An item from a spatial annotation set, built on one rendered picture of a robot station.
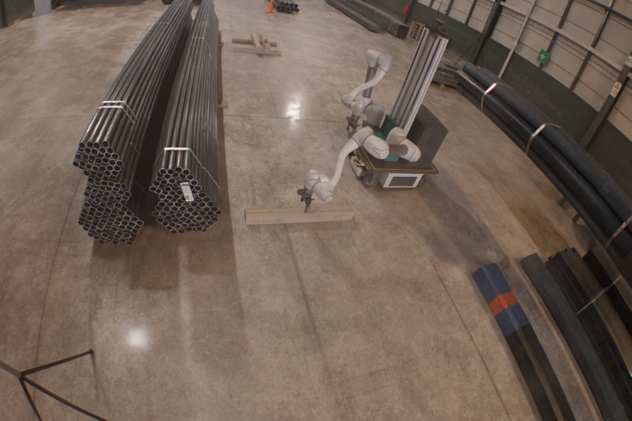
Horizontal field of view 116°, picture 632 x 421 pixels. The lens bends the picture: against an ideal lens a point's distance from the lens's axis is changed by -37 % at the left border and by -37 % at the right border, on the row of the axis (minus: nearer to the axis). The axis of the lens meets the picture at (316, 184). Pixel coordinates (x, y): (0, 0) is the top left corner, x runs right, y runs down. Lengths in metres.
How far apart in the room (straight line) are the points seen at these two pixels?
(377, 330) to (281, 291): 0.77
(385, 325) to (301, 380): 0.79
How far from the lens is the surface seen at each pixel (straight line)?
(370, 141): 2.48
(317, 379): 2.16
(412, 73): 3.26
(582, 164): 3.24
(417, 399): 2.41
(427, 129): 3.24
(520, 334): 3.06
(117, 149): 1.91
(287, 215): 2.69
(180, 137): 2.19
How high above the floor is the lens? 2.04
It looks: 39 degrees down
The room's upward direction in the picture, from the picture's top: 18 degrees clockwise
